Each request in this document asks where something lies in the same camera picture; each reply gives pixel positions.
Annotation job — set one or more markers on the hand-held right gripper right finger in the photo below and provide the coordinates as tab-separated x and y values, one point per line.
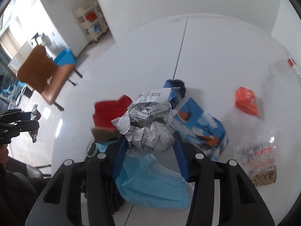
180	156

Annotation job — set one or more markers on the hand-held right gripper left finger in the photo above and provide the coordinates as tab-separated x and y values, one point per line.
119	156

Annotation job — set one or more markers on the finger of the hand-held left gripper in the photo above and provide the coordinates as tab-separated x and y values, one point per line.
23	126
16	115

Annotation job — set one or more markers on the silver foil wrapper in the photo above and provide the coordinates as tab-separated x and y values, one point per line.
35	116

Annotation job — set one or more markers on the printed paper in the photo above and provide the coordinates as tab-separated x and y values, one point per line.
148	122

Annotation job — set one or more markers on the blue face mask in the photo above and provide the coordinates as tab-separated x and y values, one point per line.
104	146
150	183

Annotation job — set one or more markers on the blue plastic stool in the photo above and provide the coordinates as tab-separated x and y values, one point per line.
15	89

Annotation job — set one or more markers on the blue bird-print tissue packet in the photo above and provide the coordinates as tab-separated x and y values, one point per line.
199	127

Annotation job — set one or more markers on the red scrub sponge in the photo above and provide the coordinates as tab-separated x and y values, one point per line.
105	113

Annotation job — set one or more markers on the brown leather chair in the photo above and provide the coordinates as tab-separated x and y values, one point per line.
40	75

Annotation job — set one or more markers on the person's dark pants leg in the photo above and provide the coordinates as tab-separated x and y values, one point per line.
14	197

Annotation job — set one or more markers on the blue black snack wrapper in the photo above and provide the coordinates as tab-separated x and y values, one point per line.
175	91

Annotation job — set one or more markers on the blue plastic bin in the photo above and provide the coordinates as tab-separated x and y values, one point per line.
64	57

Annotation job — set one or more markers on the clear snack bag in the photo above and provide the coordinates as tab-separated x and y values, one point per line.
258	160

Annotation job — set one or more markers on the orange snack wrapper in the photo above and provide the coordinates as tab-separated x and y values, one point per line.
245	101

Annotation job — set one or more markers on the cream shelf cart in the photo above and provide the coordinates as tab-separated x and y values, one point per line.
90	21

